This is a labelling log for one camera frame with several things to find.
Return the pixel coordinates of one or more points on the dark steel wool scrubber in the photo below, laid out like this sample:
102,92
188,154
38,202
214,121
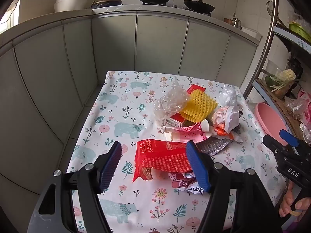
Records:
239,119

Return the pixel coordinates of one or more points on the crumpled white orange wrapper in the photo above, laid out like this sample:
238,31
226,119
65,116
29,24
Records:
223,119

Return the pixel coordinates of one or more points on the clear crumpled plastic packaging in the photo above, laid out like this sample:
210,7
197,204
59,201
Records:
170,102

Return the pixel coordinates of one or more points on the grey kitchen counter cabinet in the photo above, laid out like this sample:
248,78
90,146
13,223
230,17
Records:
158,43

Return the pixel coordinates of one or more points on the red snack packet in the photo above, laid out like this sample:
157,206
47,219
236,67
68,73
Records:
158,157

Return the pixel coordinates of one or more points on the silver foil wrapper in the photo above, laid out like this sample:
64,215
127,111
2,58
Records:
213,146

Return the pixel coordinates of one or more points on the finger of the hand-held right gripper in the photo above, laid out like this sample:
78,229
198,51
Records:
277,148
288,137

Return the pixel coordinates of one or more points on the pink plastic basin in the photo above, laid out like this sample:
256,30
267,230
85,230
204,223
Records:
269,119

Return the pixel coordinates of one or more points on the person's right hand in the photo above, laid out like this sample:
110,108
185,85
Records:
288,200

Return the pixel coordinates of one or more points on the yellow foam fruit net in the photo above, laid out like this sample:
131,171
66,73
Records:
198,106

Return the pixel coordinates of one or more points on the clear tub with vegetables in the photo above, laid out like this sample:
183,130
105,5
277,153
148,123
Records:
279,86

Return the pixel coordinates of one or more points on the pink polka dot cloth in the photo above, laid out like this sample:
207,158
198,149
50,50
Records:
305,98

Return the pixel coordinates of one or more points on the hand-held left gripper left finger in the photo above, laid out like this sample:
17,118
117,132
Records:
110,167

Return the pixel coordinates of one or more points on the black kitchen appliance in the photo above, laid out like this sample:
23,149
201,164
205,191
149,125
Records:
295,65

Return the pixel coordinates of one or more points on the cardboard shelf liner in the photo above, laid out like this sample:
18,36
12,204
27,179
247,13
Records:
279,106

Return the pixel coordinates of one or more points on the clear plastic bag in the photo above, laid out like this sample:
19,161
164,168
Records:
295,105

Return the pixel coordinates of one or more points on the small red white box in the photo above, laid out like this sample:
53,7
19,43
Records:
175,120

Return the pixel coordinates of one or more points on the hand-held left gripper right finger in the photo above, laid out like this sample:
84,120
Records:
198,165

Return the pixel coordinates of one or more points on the napa cabbage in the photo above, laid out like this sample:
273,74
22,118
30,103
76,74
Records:
288,74

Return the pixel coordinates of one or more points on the black frying pan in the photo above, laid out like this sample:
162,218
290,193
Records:
198,4

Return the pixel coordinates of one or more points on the clear plastic vegetable container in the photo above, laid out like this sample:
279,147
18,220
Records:
286,92

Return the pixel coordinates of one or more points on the white plastic tube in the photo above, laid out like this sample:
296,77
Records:
167,128

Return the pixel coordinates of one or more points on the crumpled red white wrapper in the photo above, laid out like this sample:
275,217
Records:
181,180

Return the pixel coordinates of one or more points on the red cardboard box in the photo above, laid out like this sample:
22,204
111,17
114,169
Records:
196,87

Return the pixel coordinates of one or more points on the white plastic tub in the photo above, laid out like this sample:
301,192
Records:
70,2

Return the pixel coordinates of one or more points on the floral bear print tablecloth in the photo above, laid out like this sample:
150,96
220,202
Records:
116,116

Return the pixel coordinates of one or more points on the green plastic basket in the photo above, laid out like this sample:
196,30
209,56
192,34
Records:
300,30

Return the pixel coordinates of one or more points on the window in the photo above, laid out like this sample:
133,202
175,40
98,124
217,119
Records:
9,17

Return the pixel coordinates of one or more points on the pink patterned wrapper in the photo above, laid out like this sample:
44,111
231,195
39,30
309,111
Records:
192,132

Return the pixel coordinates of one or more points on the green pepper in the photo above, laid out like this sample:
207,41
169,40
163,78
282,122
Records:
268,80

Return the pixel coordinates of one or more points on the round electric cooker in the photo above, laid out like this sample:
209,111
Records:
104,3

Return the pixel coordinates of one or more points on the metal storage rack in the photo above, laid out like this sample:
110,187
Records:
269,31

